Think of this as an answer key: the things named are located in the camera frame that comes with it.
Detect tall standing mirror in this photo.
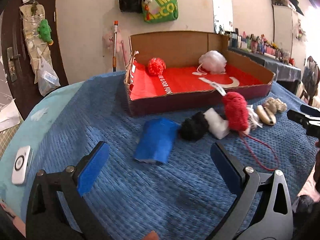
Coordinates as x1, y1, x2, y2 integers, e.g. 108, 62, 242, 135
272, 4, 293, 53

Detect light blue bed sheet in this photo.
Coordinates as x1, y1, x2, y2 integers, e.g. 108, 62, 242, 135
0, 81, 87, 220

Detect black fluffy scrunchie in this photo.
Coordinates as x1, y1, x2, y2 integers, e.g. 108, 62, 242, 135
180, 112, 209, 141

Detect round wooden bath brush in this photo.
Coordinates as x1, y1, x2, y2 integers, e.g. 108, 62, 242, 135
254, 105, 277, 126

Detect red mesh bath pouf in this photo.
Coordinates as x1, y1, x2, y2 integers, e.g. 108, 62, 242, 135
147, 58, 167, 76

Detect row of bottles and jars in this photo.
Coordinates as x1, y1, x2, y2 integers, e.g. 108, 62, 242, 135
224, 30, 297, 66

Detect white mesh bath pouf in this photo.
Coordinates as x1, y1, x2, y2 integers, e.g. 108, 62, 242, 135
192, 51, 227, 77

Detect cardboard box with red lining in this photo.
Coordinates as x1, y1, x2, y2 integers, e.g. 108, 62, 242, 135
124, 31, 276, 117

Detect green tote bag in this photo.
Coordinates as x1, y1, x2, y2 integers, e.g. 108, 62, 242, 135
141, 0, 179, 23

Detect blue knit blanket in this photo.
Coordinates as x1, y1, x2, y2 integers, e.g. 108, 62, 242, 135
27, 71, 320, 240

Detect dark brown door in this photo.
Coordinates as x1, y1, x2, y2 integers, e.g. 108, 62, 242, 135
0, 0, 69, 120

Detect white pocket device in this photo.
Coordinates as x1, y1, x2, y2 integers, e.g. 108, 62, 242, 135
11, 145, 33, 186

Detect green plush toy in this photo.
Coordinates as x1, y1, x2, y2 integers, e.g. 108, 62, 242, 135
37, 19, 54, 45

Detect door handle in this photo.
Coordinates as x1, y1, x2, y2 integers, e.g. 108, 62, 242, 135
7, 47, 22, 82

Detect clear plastic bag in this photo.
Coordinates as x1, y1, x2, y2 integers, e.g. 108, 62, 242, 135
37, 55, 61, 97

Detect table with dark cloth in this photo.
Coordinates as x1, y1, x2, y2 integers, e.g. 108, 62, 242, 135
227, 45, 302, 88

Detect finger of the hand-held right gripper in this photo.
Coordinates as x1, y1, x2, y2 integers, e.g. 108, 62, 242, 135
287, 109, 317, 128
300, 104, 320, 118

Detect chair with hanging bag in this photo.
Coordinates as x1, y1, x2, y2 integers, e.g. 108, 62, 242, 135
299, 56, 320, 106

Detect white sponge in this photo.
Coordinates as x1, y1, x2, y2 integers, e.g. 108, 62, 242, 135
204, 108, 229, 140

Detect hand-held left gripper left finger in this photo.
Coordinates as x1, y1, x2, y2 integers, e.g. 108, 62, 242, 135
26, 141, 110, 240

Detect mop stick with orange tip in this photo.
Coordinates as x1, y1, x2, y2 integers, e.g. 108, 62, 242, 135
112, 21, 119, 72

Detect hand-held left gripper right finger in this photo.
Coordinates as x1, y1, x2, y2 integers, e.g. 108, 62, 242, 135
210, 142, 293, 240

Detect hanging fabric organizer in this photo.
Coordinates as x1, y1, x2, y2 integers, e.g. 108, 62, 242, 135
19, 1, 54, 74

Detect pink plush pig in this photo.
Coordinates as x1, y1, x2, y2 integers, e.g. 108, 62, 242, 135
102, 28, 124, 53

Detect white paper sheet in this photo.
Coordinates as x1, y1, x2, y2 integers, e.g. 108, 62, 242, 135
0, 99, 21, 132

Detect beige shaggy cloth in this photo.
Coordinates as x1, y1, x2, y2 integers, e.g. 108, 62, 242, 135
262, 97, 287, 114

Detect red string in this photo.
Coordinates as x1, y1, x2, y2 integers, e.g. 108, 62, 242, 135
239, 130, 280, 172

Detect frameless wall mirror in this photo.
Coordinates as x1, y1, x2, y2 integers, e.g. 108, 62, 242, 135
211, 0, 234, 34

